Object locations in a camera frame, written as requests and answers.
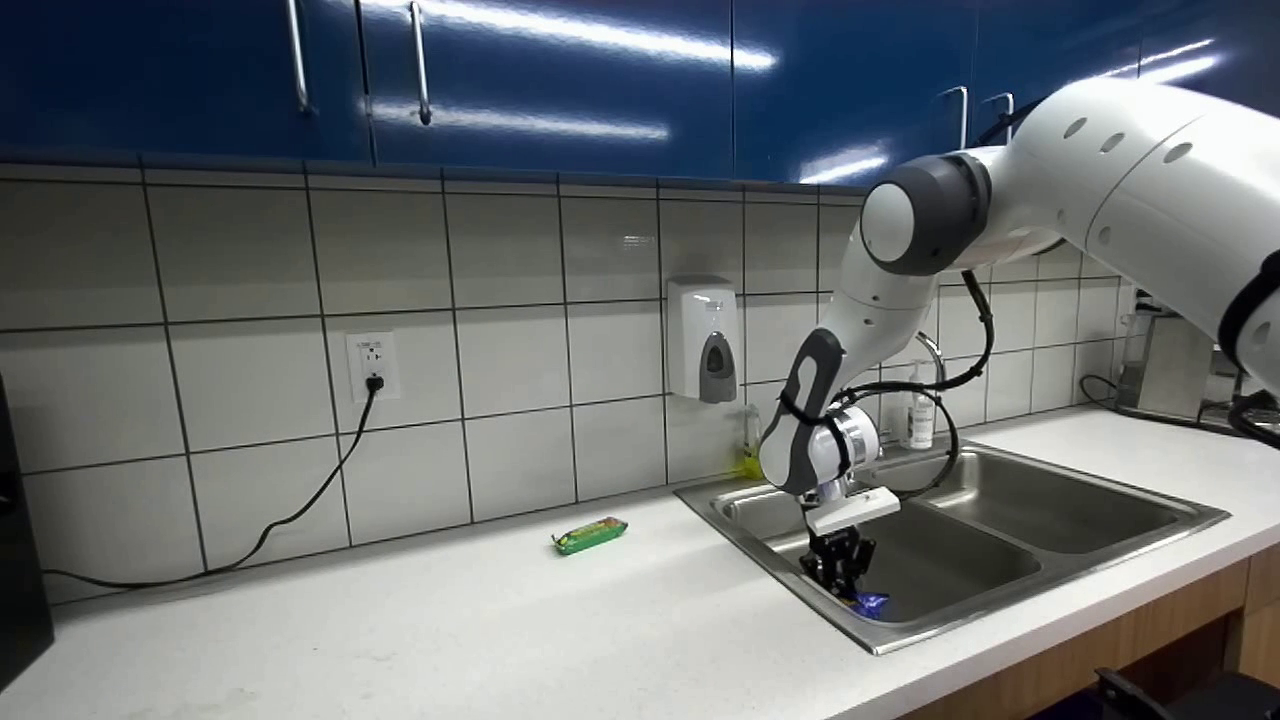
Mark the green snack packet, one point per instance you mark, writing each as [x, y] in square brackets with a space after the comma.
[590, 539]

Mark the stainless steel double sink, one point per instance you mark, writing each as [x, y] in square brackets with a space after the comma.
[986, 546]

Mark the green dish soap bottle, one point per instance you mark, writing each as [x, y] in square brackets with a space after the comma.
[746, 467]

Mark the black chair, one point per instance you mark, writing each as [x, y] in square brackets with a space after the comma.
[1174, 700]

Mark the small white bottle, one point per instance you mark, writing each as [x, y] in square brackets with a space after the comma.
[921, 427]

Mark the blue cabinet door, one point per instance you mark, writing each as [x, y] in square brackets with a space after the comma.
[561, 95]
[163, 83]

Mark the blue snack packet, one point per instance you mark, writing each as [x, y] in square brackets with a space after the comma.
[873, 605]

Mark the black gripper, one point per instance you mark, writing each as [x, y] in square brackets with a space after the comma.
[839, 553]

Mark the white wall soap dispenser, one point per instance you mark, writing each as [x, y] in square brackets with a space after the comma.
[701, 343]

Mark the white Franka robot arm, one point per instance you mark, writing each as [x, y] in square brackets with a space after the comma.
[1094, 186]

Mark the silver coffee machine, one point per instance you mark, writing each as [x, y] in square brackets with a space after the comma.
[1174, 374]

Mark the white wall power outlet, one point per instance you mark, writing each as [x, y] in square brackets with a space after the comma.
[372, 361]

